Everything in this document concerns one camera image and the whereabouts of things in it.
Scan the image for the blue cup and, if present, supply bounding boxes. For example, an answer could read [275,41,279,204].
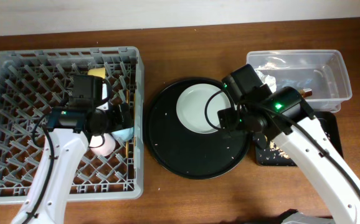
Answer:
[111,128,134,142]

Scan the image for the wooden chopstick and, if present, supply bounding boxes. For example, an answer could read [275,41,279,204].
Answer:
[124,90,131,160]

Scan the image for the pink cup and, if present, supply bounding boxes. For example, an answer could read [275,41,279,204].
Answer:
[89,133,116,157]

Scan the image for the food scraps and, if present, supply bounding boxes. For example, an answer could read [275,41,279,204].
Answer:
[253,133,295,166]

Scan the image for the yellow bowl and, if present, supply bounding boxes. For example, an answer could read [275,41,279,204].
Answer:
[87,67,106,78]

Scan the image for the white napkin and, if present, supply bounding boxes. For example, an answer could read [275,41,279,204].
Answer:
[255,70,277,93]

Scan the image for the gold snack wrapper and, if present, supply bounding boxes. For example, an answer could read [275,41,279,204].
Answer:
[298,88,313,98]

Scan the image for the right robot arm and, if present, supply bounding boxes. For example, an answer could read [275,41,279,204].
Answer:
[217,64,360,223]

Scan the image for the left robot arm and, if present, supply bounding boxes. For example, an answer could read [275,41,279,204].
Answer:
[12,75,133,223]

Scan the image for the grey dishwasher rack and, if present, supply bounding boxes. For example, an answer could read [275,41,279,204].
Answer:
[0,47,144,205]

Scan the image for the round black tray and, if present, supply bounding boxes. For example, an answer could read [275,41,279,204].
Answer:
[143,78,252,179]

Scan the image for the black rectangular tray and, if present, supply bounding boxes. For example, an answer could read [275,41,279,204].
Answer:
[253,110,344,167]

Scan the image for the grey plate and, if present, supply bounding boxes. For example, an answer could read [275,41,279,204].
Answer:
[176,83,231,134]

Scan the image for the clear plastic bin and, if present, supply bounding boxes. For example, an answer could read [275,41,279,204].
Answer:
[246,50,353,113]

